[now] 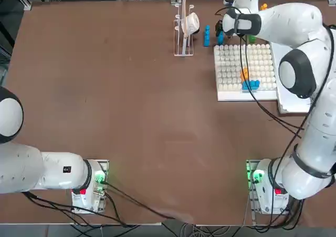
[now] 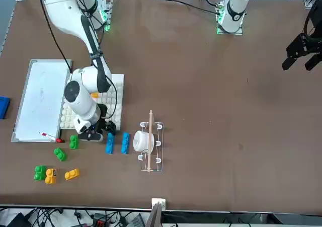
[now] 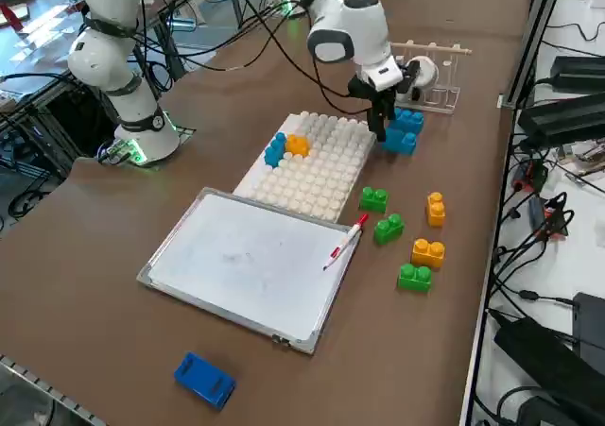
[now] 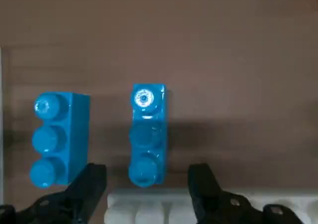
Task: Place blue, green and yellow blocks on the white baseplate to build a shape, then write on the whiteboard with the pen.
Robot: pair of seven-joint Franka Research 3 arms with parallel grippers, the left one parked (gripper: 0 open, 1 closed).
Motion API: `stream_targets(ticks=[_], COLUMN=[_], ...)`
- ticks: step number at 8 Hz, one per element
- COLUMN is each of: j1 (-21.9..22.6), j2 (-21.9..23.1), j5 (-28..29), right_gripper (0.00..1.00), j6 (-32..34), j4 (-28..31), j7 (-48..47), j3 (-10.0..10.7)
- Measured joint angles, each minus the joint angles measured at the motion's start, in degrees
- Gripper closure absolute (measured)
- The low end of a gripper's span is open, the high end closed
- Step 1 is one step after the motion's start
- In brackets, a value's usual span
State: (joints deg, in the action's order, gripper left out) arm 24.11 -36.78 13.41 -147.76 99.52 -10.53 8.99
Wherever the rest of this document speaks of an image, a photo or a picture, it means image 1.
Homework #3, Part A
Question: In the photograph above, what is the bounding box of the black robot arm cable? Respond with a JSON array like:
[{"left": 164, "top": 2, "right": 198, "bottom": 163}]
[{"left": 237, "top": 33, "right": 305, "bottom": 140}]

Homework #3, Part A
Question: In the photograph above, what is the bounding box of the metal-framed whiteboard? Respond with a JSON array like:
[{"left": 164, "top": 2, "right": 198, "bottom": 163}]
[{"left": 270, "top": 41, "right": 316, "bottom": 115}]

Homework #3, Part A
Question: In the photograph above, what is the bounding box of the white wire cup rack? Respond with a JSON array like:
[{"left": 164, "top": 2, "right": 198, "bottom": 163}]
[{"left": 173, "top": 4, "right": 195, "bottom": 57}]

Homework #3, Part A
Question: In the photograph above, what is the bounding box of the black base cable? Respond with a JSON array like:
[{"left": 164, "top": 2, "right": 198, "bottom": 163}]
[
  {"left": 22, "top": 191, "right": 132, "bottom": 227},
  {"left": 103, "top": 183, "right": 182, "bottom": 221}
]

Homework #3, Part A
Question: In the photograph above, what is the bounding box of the wooden rack rod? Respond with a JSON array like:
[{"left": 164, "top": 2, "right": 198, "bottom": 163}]
[{"left": 182, "top": 0, "right": 187, "bottom": 39}]

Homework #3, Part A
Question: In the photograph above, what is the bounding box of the white studded baseplate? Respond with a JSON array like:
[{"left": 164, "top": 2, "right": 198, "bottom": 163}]
[{"left": 214, "top": 44, "right": 278, "bottom": 102}]

